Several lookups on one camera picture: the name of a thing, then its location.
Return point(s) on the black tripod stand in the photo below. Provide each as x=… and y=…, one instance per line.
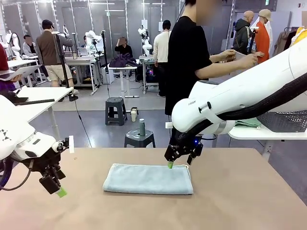
x=62, y=62

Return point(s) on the silver laptop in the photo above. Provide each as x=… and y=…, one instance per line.
x=20, y=72

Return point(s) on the mannequin in dark hooded jacket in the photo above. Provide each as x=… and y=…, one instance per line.
x=241, y=36

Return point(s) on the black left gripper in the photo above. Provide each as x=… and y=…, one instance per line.
x=45, y=165

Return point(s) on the person in cream sweater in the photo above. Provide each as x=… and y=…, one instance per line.
x=161, y=48

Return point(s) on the pale green towel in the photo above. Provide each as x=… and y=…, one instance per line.
x=248, y=123

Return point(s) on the tall grey plastic stool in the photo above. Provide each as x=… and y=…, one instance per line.
x=116, y=100

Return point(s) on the purple garment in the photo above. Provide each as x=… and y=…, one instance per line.
x=4, y=85

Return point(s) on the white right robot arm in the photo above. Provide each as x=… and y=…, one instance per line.
x=239, y=91

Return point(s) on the thin black bar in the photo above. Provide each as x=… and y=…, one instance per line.
x=36, y=101

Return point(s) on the dark grey plastic basket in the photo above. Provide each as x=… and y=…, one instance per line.
x=283, y=122

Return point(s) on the green bottle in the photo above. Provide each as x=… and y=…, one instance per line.
x=142, y=128

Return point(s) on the person's left forearm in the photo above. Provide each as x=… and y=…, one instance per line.
x=216, y=58

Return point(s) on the purple clothes pile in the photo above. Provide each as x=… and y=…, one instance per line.
x=122, y=61

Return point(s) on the low grey plastic stool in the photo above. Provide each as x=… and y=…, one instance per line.
x=134, y=137

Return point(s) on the seated person in grey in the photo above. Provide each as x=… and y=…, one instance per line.
x=30, y=49

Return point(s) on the brown hanging coat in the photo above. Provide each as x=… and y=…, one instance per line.
x=280, y=45

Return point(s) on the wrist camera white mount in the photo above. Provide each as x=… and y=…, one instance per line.
x=70, y=143
x=169, y=125

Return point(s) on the person's right forearm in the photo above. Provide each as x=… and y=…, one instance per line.
x=223, y=69

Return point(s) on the grey robot desk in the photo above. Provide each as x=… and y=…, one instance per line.
x=144, y=72

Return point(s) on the mannequin in orange with cap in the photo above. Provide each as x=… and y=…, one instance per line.
x=262, y=40

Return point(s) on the mannequin in yellow clothes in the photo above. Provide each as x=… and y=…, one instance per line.
x=299, y=36

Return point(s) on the small white desk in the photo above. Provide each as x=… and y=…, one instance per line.
x=123, y=81

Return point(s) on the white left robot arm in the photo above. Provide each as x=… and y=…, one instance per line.
x=14, y=134

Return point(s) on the person in black t-shirt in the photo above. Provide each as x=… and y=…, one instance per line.
x=184, y=60

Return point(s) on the person in black shirt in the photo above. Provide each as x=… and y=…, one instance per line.
x=124, y=50

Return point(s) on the man in beige shorts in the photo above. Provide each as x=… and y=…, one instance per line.
x=49, y=48

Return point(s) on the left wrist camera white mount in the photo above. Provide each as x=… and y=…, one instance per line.
x=70, y=143

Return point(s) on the long white desk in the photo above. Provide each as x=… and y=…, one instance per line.
x=81, y=62

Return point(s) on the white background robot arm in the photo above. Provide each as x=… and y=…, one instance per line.
x=14, y=44
x=92, y=39
x=145, y=45

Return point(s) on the black cap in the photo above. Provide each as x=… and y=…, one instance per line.
x=10, y=98

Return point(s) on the person's left hand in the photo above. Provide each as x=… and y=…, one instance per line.
x=229, y=55

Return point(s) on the white table with basket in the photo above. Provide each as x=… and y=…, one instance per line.
x=263, y=135

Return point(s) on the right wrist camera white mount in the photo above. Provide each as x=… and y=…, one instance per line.
x=169, y=125

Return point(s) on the white computer tower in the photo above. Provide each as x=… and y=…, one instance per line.
x=108, y=75

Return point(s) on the person's right hand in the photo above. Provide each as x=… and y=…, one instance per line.
x=250, y=61

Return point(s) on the person in red top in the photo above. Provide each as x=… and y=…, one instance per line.
x=3, y=60

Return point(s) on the light blue towel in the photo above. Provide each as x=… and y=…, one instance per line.
x=146, y=179

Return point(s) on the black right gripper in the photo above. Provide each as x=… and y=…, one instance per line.
x=187, y=142

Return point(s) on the black camera tripod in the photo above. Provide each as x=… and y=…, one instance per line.
x=251, y=40

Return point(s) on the white tumbler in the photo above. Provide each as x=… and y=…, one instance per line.
x=133, y=117

